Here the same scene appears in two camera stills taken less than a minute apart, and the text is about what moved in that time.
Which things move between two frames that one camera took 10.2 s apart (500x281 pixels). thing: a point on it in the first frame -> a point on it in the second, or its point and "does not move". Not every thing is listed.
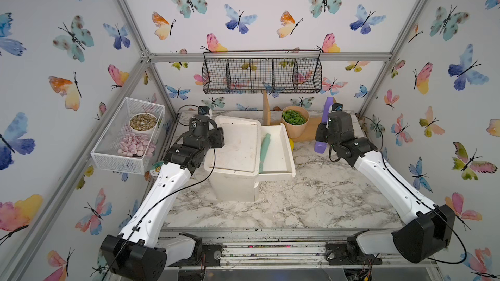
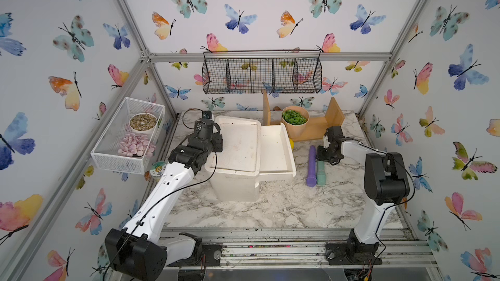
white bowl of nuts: [142, 123] does not move
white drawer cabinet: [236, 165] does not move
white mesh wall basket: [130, 138] does not move
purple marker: [321, 147] -> [311, 180]
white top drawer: [279, 164] does not move
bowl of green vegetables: [295, 119] does not move
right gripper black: [322, 129] -> [319, 156]
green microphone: [264, 146] -> [321, 176]
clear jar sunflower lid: [157, 166] does not move
